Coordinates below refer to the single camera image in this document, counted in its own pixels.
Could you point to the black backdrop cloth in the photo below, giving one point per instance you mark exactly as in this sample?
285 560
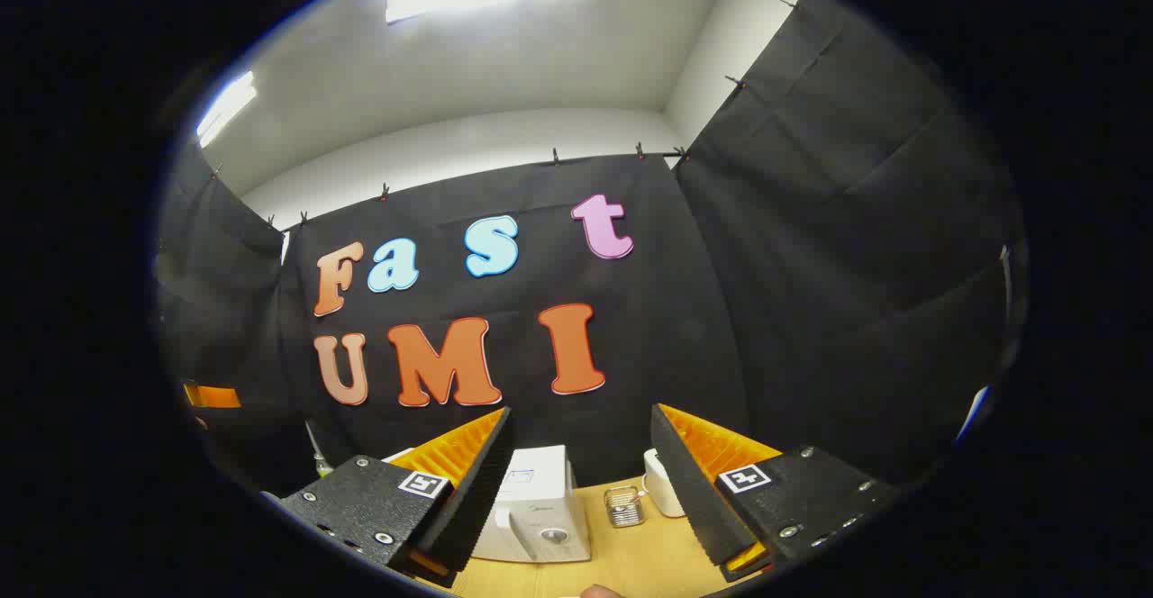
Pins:
721 310

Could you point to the white toaster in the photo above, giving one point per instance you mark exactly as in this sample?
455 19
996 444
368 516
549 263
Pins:
662 488

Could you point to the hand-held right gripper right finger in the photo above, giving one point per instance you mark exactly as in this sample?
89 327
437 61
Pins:
686 490

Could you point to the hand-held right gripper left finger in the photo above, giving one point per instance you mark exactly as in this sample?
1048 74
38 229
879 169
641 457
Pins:
482 481

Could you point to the white microwave oven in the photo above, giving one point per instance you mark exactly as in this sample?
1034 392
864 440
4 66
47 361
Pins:
540 499

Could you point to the green label bottle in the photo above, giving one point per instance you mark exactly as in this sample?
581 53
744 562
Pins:
322 466

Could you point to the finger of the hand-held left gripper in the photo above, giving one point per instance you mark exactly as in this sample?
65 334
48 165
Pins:
214 396

